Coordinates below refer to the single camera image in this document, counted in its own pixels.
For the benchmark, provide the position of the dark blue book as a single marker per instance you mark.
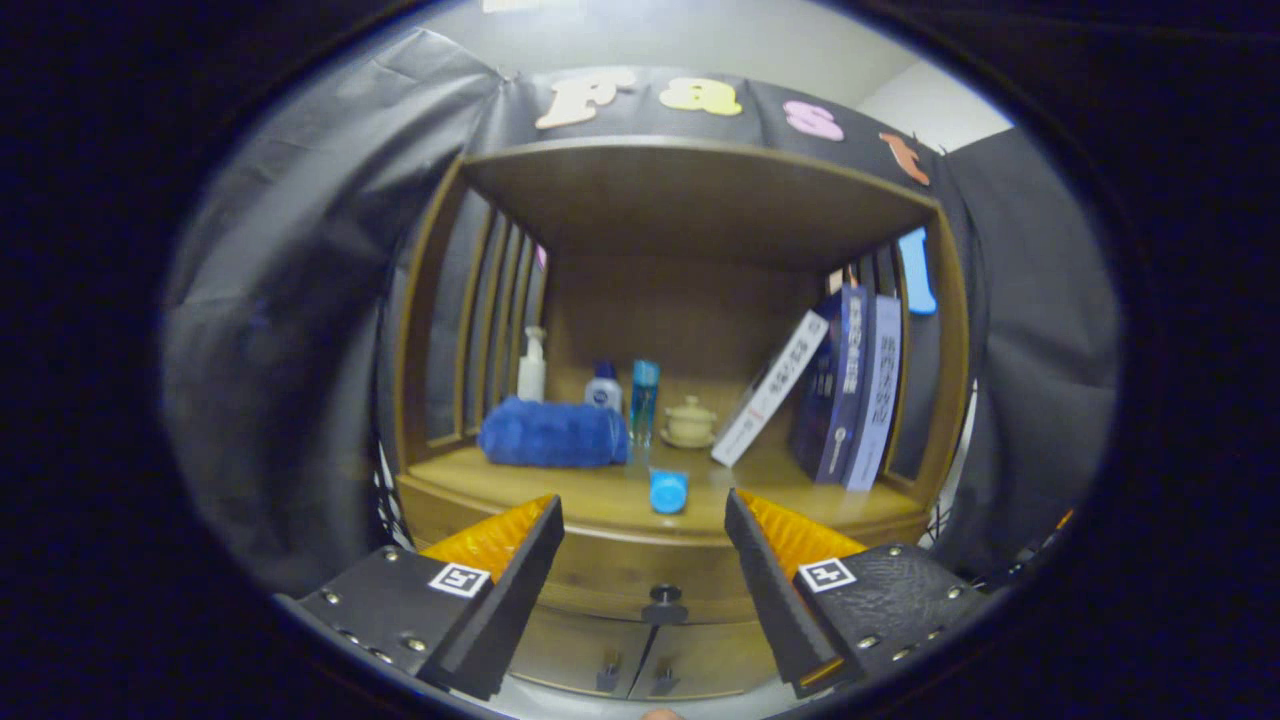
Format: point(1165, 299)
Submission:
point(835, 400)

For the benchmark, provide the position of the wooden cabinet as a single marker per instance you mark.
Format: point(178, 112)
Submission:
point(680, 200)

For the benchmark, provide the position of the wooden countertop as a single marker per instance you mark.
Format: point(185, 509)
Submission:
point(600, 492)

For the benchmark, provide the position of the blue folded towel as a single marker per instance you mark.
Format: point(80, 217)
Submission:
point(550, 435)

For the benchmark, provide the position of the light purple book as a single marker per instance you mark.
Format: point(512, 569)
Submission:
point(878, 400)

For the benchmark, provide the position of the black backdrop stand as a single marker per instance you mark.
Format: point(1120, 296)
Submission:
point(950, 490)

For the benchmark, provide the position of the beige lidded teacup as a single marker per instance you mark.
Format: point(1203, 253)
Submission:
point(689, 423)

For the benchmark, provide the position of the black device with orange tip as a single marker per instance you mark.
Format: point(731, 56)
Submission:
point(1035, 560)

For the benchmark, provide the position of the clear blue bottle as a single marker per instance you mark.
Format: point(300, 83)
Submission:
point(644, 400)

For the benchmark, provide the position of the wooden cabinet door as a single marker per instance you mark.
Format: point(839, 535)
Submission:
point(560, 655)
point(710, 665)

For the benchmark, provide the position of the white bottle with blue cap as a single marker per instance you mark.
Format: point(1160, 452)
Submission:
point(603, 392)

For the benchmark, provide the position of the white book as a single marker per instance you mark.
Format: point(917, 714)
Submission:
point(770, 390)

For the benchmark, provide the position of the white pump bottle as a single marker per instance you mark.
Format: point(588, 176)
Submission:
point(532, 375)

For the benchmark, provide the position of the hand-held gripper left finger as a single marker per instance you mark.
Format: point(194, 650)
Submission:
point(510, 600)

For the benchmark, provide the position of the blue and white tube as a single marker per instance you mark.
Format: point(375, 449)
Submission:
point(668, 492)

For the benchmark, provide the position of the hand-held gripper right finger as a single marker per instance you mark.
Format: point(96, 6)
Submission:
point(775, 600)

